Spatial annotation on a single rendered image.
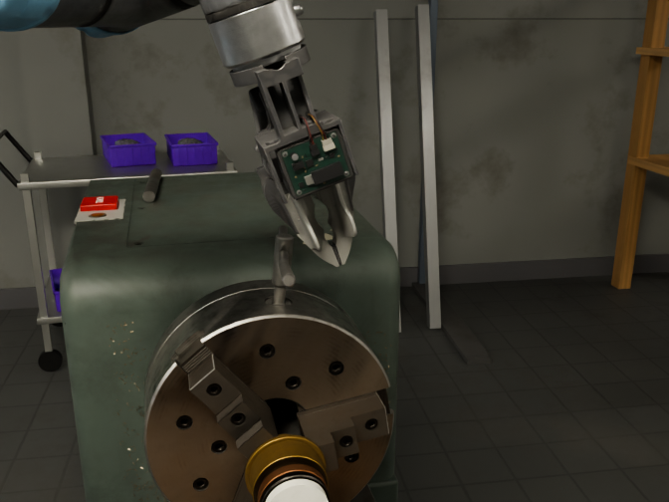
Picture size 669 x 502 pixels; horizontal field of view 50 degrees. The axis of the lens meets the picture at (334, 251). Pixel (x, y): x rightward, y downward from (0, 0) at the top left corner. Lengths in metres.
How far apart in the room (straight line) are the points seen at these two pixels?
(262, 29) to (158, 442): 0.52
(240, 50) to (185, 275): 0.46
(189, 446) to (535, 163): 3.72
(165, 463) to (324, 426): 0.20
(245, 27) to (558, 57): 3.85
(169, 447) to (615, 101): 3.98
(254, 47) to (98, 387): 0.59
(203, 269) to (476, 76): 3.35
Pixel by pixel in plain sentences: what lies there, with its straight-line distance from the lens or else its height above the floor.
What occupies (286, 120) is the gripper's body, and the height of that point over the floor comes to 1.49.
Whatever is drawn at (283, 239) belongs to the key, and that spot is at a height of 1.32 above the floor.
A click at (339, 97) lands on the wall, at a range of 4.03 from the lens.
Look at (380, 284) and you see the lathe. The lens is 1.04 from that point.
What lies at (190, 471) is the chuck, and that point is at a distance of 0.94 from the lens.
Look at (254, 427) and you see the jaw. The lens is 0.83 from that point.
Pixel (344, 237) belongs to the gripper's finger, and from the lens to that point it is 0.70.
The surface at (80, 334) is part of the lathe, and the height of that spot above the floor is 1.17.
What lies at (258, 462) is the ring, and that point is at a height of 1.11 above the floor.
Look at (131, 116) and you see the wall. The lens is 4.02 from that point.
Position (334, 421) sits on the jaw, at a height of 1.11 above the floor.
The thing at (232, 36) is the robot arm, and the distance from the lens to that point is 0.62.
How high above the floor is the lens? 1.57
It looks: 18 degrees down
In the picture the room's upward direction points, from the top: straight up
